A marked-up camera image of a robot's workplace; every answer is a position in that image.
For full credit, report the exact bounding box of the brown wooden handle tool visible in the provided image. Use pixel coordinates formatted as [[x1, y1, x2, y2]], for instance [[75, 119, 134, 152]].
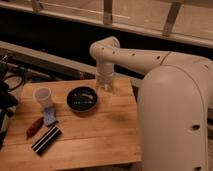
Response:
[[26, 117, 43, 138]]

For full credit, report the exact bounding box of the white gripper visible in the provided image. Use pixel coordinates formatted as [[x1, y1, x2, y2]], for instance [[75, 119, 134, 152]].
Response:
[[96, 63, 115, 94]]

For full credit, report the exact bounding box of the black equipment with cables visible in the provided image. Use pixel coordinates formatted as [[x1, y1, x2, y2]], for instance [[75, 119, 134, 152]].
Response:
[[0, 55, 18, 149]]

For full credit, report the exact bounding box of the metal window railing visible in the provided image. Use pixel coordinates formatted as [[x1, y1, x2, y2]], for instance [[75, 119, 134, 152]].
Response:
[[0, 0, 213, 48]]

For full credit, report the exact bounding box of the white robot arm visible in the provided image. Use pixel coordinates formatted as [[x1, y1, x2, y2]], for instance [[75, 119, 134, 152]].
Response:
[[90, 37, 213, 171]]

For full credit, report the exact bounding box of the dark ceramic bowl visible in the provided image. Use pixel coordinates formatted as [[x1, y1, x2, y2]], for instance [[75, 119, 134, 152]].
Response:
[[67, 86, 98, 112]]

